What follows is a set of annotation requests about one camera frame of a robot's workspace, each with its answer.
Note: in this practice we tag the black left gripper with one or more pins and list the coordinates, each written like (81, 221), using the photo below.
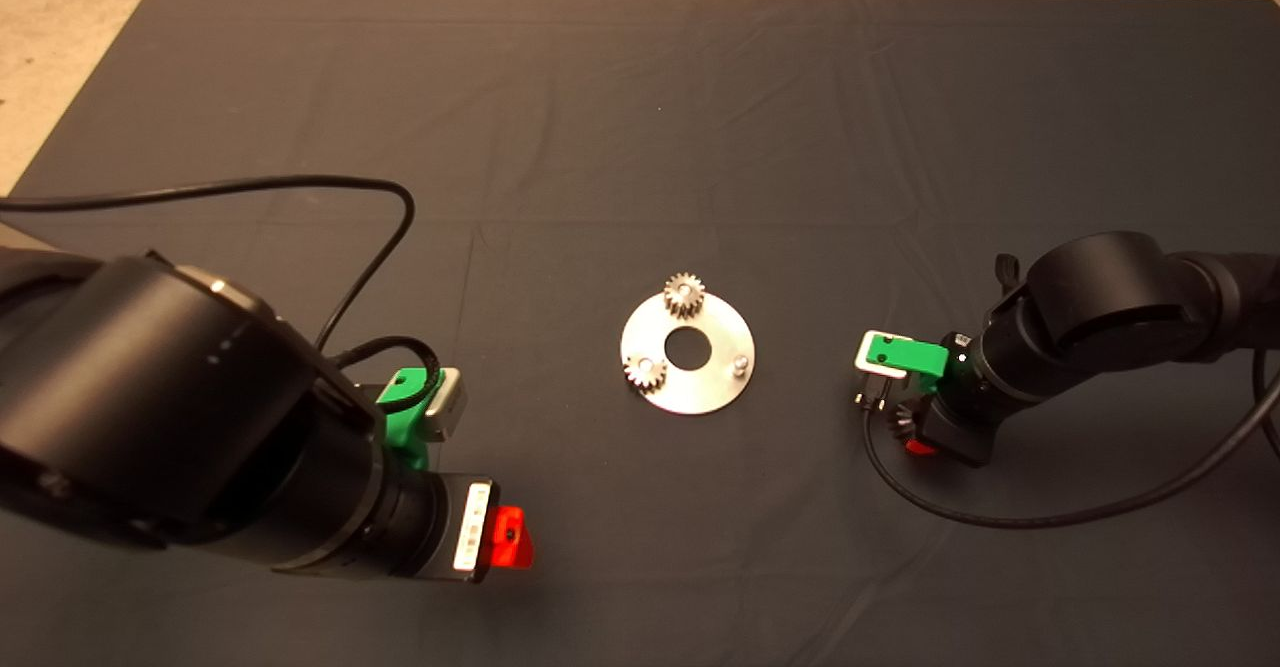
(440, 527)

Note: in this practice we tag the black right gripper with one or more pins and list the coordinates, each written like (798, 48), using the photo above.
(960, 432)

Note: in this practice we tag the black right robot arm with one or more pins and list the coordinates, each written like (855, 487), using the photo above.
(1100, 297)

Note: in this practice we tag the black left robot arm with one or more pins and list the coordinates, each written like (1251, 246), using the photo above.
(150, 397)

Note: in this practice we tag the round metal carrier plate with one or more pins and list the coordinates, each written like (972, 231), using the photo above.
(700, 392)

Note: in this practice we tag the dark grey table cloth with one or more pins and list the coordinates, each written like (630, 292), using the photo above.
(800, 147)

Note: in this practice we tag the green right camera mount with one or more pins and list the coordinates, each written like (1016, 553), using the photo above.
(905, 352)

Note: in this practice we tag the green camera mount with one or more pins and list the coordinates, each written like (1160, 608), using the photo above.
(905, 352)
(400, 427)

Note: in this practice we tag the silver right camera box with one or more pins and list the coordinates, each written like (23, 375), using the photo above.
(860, 357)

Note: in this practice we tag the silver camera box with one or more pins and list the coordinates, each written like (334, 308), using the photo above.
(860, 357)
(448, 407)

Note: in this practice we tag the silver left camera box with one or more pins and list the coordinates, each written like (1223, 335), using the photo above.
(448, 407)

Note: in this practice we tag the green left camera mount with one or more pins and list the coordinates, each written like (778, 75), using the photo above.
(400, 427)

